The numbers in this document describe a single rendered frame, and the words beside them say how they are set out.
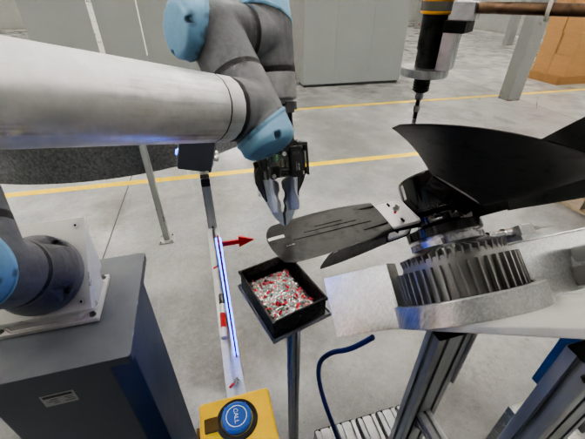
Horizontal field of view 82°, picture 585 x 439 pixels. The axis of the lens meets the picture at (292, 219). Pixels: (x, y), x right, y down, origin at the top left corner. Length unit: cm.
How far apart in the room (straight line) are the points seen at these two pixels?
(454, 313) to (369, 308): 20
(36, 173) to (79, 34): 445
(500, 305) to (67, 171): 234
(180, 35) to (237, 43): 7
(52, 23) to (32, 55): 660
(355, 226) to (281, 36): 34
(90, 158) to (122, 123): 212
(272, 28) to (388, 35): 681
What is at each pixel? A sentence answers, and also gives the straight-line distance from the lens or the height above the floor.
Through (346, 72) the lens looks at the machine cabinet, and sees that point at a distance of 710.
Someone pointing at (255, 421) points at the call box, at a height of 107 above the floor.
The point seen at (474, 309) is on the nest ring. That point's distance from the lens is 61.
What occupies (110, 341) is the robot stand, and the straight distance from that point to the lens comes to 76.
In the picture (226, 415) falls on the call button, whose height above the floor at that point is 108.
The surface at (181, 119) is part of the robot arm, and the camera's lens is 34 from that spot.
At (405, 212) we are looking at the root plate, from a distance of 70.
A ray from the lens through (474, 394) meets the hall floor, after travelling 196.
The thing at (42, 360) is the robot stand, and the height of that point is 100.
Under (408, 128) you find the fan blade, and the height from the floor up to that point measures 142.
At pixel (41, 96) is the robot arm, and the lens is 29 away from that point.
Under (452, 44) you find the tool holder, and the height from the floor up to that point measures 149.
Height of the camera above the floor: 155
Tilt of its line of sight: 34 degrees down
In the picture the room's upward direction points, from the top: straight up
